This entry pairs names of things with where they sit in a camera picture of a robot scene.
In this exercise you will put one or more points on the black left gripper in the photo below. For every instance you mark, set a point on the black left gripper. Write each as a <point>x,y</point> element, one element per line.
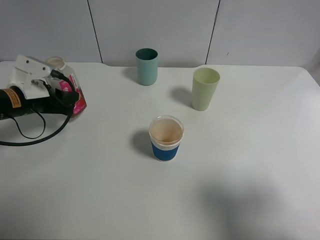
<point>14,104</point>

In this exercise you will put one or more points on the clear bottle with pink label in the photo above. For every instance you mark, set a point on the clear bottle with pink label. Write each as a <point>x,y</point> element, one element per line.
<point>69,72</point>

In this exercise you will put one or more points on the glass cup with blue sleeve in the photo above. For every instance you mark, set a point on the glass cup with blue sleeve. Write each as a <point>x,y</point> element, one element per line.
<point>166,133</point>

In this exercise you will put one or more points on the teal plastic cup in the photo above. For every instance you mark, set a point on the teal plastic cup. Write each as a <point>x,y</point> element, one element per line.
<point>147,66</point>

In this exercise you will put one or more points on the light green plastic cup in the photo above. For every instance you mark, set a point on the light green plastic cup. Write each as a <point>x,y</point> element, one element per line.
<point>205,82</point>

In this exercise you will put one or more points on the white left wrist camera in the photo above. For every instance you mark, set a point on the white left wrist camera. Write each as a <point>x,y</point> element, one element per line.
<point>29,75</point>

